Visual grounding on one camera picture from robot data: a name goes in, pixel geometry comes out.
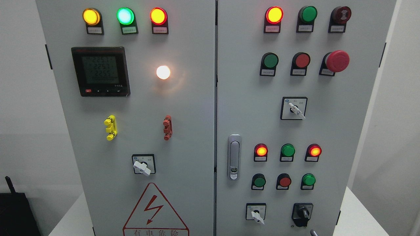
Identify white-handled selector switch left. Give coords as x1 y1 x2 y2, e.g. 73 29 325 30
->
132 154 156 176

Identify red-ringed yellow indicator light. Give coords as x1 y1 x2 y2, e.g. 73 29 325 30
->
150 7 169 34

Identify green lit indicator light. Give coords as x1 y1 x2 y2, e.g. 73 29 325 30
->
116 7 138 35

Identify red lit indicator top right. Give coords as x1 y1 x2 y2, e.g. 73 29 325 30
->
263 6 284 33

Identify white-handled selector switch bottom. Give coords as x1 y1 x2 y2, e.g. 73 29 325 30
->
245 203 266 225

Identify black device with antenna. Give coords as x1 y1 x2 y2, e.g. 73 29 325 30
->
0 176 41 236

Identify silver door latch handle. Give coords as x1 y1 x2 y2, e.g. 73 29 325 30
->
227 134 242 180

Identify grey left cabinet door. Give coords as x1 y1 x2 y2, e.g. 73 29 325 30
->
36 0 216 236

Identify green indicator top right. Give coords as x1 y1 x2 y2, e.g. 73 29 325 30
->
296 6 318 33

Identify dark red buzzer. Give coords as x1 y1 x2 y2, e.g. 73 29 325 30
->
328 6 351 33

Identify green push button lower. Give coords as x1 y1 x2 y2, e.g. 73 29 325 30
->
251 173 266 191

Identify red push button lower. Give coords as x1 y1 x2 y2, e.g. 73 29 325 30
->
276 173 291 190

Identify white-handled selector switch upper right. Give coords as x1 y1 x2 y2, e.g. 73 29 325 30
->
280 97 308 120

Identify black knob rotary switch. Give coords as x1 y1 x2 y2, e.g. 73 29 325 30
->
291 203 313 227

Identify red electrical warning triangle sticker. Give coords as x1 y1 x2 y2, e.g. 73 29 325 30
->
123 183 190 236

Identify red indicator lower right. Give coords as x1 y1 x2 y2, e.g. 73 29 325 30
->
305 144 322 162

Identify black digital power meter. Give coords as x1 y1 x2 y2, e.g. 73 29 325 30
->
72 47 131 97

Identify red lit indicator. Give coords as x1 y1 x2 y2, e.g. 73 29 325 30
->
254 143 268 162
263 6 284 33

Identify red lit indicator lower left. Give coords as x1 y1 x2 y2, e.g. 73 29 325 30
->
254 143 268 162

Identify grey right cabinet door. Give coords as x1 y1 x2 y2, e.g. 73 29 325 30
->
215 0 396 236

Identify yellow terminal clip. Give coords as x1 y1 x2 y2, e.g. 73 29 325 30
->
103 115 117 141

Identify green indicator button lower right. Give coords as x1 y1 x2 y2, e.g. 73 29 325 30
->
300 173 316 190

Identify red terminal clip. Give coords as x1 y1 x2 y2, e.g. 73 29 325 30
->
162 115 173 141

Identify white-handled selector switch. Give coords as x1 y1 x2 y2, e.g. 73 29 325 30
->
132 154 156 176
245 203 266 225
280 97 308 120

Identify red push button upper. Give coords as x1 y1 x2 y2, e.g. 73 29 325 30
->
290 52 311 76

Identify yellow indicator light top left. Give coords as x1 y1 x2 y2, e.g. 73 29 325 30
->
83 8 104 35

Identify green push button upper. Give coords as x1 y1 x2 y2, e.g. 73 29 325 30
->
260 52 279 77

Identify red push button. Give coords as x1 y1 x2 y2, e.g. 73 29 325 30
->
276 173 291 190
290 52 311 76

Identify green indicator lower middle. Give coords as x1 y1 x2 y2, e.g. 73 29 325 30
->
280 144 296 162

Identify white glowing lamp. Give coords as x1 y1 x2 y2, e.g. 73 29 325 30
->
156 65 171 80

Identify green push button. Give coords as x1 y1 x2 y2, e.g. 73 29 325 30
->
260 52 279 77
251 173 266 191

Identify grey cabinet door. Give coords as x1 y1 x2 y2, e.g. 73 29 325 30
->
215 0 396 236
36 0 216 236

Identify red emergency stop mushroom button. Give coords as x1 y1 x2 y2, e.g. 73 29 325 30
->
319 50 350 76

